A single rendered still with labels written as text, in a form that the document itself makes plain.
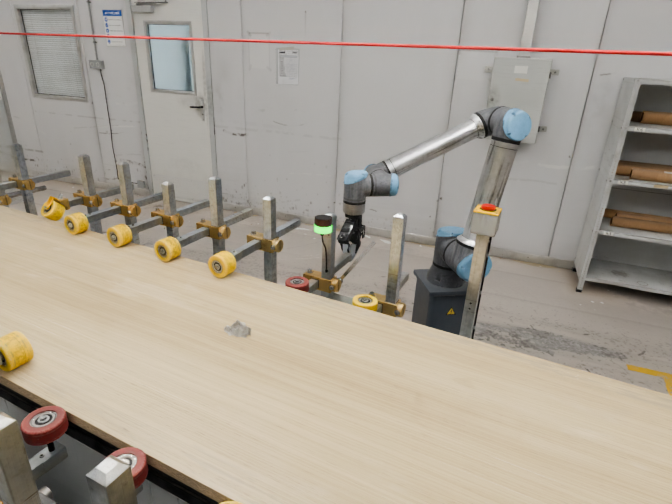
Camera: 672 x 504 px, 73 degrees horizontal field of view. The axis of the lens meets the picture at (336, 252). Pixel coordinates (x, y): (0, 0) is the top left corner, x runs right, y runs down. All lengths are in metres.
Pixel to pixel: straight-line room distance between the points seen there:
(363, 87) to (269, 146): 1.13
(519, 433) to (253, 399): 0.57
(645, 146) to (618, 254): 0.87
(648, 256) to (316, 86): 3.15
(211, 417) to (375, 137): 3.54
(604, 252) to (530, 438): 3.40
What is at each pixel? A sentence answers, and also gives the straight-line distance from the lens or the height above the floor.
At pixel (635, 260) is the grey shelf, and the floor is 0.18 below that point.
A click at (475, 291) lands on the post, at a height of 0.96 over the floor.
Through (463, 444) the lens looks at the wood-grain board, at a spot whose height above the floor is 0.90.
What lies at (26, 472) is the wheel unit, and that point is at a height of 1.01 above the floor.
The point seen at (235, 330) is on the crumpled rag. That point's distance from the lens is 1.29.
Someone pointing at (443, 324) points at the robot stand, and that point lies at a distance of 2.35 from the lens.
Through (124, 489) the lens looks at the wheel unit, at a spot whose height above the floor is 1.12.
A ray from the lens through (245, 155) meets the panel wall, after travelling 4.91.
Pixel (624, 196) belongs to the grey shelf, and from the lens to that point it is 4.26.
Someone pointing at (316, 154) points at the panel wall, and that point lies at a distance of 4.53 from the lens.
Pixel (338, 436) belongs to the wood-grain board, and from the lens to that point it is 1.00.
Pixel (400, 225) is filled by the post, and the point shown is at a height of 1.13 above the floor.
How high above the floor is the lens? 1.61
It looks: 23 degrees down
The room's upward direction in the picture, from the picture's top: 2 degrees clockwise
